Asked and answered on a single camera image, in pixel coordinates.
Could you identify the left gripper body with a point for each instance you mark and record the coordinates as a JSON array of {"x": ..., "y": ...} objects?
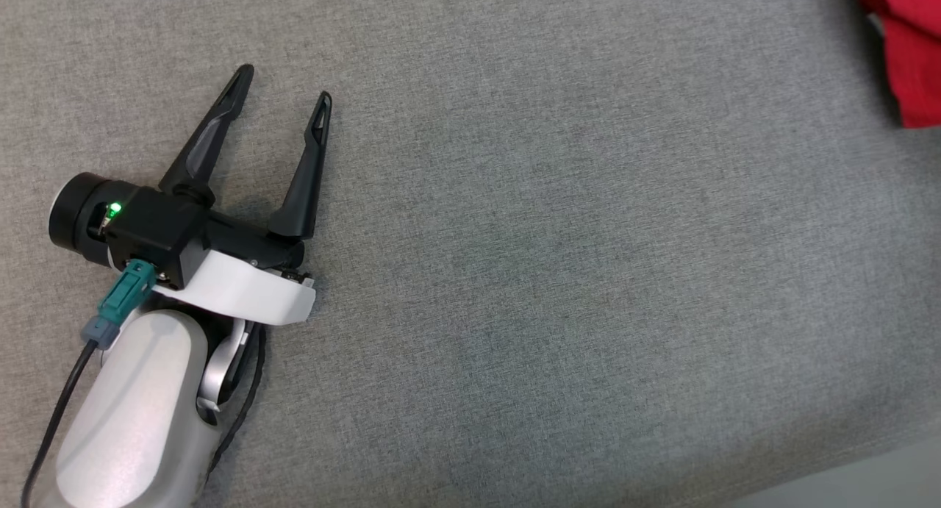
[{"x": 242, "y": 287}]

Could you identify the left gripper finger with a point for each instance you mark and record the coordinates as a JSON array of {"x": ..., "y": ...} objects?
[
  {"x": 305, "y": 192},
  {"x": 206, "y": 140}
]

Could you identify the red shorts with white stripe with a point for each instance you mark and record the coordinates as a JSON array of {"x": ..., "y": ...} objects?
[{"x": 911, "y": 52}]

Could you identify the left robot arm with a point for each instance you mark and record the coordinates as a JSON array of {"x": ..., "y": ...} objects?
[{"x": 140, "y": 420}]

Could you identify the left camera teal connector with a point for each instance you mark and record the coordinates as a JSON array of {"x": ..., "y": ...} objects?
[{"x": 125, "y": 298}]

